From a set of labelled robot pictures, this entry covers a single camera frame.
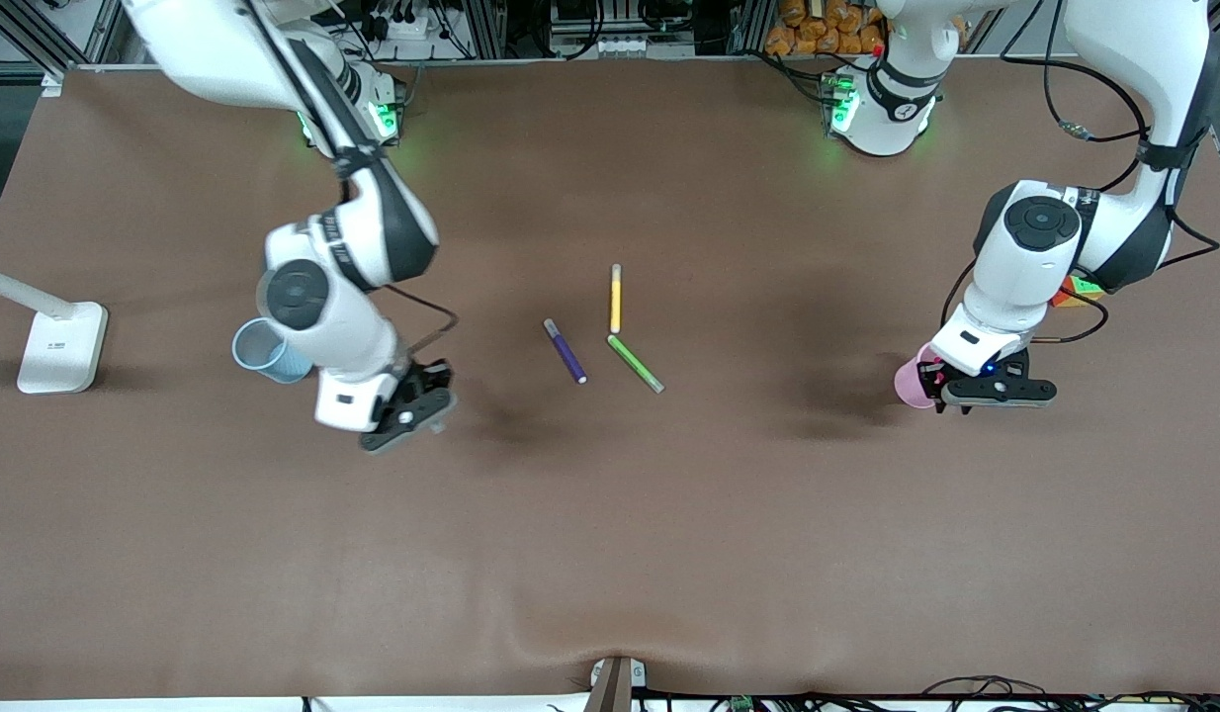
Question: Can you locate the black floor cable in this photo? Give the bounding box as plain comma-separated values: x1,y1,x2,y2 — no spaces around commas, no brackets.
921,675,1048,699

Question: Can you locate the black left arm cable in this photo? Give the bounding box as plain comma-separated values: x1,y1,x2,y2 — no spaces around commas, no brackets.
941,0,1220,345

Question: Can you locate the white power strip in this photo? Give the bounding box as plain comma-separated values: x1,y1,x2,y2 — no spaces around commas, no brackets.
371,8,435,41

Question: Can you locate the brown table mat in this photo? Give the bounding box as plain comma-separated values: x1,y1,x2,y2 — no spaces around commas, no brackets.
0,54,1220,703

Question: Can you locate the light blue plastic cup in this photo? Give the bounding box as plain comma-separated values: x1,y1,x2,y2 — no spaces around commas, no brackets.
232,316,316,385

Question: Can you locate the white connector strip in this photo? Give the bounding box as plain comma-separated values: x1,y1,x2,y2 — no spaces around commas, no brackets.
590,35,670,57

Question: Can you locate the pink plastic cup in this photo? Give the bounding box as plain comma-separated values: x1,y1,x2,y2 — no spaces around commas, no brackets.
894,341,943,409

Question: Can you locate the colourful puzzle cube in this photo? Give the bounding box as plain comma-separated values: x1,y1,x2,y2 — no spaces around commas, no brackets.
1050,275,1108,309

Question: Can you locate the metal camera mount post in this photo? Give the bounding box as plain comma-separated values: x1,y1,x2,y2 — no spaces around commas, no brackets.
585,655,649,712

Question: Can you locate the green marker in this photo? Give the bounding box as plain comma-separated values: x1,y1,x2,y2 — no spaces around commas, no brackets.
607,334,665,396

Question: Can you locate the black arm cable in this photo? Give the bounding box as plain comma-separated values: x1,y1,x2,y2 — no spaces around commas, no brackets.
381,285,461,355
941,0,1220,345

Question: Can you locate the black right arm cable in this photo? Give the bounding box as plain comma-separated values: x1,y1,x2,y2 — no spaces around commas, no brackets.
381,285,461,355

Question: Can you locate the white lamp stand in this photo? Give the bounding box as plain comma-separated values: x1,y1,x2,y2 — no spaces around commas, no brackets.
0,262,109,395

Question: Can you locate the orange snack bag pile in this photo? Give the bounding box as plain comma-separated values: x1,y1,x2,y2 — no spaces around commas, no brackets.
765,0,890,56

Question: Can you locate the purple marker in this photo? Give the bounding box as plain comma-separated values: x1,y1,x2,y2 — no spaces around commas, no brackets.
543,317,588,386

